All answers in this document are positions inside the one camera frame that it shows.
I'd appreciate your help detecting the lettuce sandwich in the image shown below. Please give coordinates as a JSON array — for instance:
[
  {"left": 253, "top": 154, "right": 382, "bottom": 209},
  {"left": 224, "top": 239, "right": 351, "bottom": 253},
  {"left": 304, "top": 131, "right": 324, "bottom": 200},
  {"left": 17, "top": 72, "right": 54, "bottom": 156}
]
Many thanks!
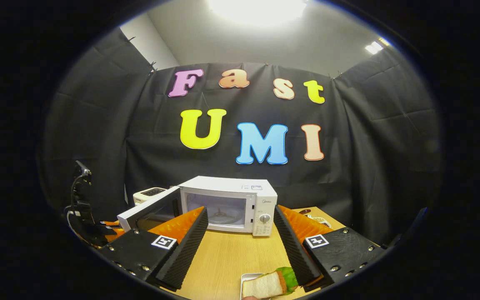
[{"left": 242, "top": 267, "right": 299, "bottom": 300}]

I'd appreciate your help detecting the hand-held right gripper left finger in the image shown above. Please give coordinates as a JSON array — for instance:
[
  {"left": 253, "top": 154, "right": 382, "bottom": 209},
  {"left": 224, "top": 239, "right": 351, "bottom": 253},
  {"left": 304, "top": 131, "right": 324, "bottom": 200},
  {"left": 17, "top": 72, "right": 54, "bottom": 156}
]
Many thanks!
[{"left": 98, "top": 206, "right": 209, "bottom": 292}]

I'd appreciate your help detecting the white rectangular tray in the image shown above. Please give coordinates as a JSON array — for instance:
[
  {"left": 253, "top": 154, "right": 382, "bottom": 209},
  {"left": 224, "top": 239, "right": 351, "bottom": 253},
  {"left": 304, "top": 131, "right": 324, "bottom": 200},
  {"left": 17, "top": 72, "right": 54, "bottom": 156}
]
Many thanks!
[{"left": 240, "top": 273, "right": 265, "bottom": 300}]

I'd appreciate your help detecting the white toaster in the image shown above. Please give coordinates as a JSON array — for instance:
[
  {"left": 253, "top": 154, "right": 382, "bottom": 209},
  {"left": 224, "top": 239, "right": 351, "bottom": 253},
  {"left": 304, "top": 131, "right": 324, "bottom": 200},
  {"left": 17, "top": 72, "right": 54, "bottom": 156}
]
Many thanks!
[{"left": 133, "top": 187, "right": 167, "bottom": 206}]

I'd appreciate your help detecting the white microwave oven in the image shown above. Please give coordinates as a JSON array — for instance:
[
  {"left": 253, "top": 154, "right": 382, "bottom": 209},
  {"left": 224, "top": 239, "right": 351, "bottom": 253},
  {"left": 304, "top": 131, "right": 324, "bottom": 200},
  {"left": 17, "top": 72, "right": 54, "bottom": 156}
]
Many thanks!
[{"left": 117, "top": 175, "right": 278, "bottom": 237}]

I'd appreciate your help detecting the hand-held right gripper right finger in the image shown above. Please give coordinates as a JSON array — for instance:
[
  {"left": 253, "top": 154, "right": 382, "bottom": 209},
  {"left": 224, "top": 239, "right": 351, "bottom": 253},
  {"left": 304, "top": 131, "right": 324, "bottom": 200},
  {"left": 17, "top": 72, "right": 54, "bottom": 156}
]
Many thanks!
[{"left": 273, "top": 204, "right": 386, "bottom": 292}]

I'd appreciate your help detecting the white divided dish with beans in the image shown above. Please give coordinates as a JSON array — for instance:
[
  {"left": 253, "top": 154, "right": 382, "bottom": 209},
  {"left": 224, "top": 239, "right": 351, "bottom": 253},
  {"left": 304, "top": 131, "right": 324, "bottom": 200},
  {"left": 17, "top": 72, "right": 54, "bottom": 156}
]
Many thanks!
[{"left": 308, "top": 214, "right": 332, "bottom": 229}]

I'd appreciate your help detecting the ceiling light panel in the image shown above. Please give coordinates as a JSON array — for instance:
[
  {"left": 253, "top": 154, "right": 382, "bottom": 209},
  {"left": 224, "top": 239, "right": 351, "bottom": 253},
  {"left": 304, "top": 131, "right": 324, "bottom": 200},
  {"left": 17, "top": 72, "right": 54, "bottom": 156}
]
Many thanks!
[
  {"left": 364, "top": 37, "right": 390, "bottom": 55},
  {"left": 209, "top": 0, "right": 307, "bottom": 26}
]

